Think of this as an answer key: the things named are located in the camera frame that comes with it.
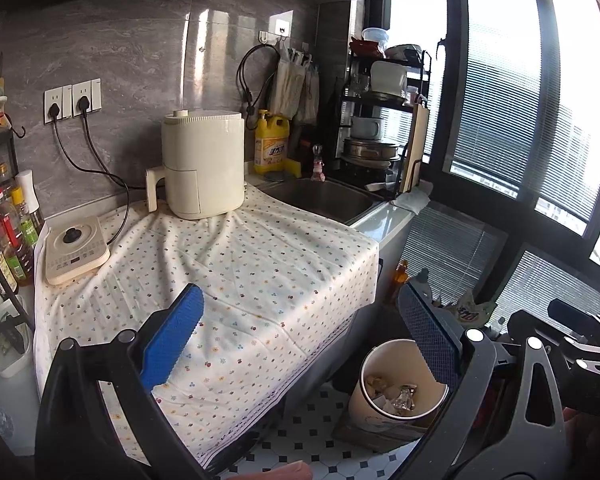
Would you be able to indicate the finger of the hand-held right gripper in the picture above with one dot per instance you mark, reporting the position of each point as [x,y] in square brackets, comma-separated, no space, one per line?
[535,322]
[580,317]

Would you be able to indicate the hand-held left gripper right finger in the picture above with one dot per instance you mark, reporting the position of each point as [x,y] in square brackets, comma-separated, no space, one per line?
[430,335]

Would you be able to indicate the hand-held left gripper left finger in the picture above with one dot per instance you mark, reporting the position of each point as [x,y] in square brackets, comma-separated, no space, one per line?
[172,335]

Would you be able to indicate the white round bin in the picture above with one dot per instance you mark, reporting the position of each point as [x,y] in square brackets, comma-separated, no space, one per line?
[365,410]

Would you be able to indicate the person's right hand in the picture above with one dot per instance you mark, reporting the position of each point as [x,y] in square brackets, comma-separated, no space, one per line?
[590,425]

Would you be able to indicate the person's left hand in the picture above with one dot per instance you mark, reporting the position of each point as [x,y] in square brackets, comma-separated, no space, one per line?
[280,472]

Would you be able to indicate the laundry detergent pouch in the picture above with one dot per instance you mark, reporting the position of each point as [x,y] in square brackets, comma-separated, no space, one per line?
[467,312]

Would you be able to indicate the white detergent bottle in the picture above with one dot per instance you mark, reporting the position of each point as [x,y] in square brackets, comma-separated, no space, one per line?
[423,280]

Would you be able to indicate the orange bottle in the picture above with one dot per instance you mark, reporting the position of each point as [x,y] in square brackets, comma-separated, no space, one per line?
[400,280]

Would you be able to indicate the white sink cabinet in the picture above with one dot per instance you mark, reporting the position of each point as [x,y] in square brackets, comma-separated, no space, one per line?
[387,245]

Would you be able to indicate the floral dotted tablecloth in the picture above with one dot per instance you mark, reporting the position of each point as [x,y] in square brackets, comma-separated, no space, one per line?
[260,280]

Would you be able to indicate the cream induction cooker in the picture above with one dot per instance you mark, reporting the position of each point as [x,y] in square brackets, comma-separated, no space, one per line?
[75,255]

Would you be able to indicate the white dish cloth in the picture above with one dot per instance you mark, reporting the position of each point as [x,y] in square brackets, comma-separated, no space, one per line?
[412,199]

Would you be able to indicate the white plastic box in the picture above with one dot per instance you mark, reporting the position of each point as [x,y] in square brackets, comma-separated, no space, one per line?
[10,360]

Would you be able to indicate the cream air fryer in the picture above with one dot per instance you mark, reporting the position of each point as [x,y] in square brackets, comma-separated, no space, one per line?
[205,170]

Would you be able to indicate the steel sink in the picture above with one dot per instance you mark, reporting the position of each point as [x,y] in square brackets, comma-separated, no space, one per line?
[320,200]

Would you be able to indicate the green label oil bottle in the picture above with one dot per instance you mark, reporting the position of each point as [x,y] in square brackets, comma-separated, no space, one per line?
[27,235]

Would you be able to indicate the wooden cutting board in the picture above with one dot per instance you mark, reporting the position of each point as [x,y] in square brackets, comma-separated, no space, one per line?
[414,145]

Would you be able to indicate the steel pot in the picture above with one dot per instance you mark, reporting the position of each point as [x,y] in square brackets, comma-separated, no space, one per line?
[370,152]

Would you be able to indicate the small pink spray bottle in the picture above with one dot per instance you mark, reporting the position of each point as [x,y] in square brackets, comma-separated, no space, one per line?
[318,167]

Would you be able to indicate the white capped seasoning bottle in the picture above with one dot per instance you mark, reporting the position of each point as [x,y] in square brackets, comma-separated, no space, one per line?
[27,195]

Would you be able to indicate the red label sauce bottle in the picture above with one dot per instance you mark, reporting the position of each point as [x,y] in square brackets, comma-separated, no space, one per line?
[2,225]

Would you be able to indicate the yellow sponge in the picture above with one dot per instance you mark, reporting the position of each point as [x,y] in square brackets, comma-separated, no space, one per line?
[291,167]

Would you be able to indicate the yellow dish soap bottle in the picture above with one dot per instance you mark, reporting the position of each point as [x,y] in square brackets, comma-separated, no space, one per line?
[271,145]

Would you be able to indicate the white enamel pot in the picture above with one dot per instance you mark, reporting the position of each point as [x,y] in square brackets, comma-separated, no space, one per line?
[366,129]

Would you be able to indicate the black dish rack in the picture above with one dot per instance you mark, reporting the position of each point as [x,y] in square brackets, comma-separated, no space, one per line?
[345,105]

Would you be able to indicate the white plastic container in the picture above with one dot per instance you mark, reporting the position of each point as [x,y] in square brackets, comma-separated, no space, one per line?
[387,77]

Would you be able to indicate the clear hanging plastic bag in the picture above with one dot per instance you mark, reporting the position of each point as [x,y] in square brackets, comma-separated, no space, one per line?
[310,97]

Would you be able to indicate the striped hanging plastic bag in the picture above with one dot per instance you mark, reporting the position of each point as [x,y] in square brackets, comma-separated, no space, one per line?
[287,85]

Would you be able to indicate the white wall socket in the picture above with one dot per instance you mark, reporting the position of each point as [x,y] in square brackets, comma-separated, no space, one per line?
[86,96]
[57,102]

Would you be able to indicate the small white wall hook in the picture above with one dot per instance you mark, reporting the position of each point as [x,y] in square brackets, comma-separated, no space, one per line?
[266,36]

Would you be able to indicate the square wall hook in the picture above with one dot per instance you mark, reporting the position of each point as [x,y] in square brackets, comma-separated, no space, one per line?
[281,26]

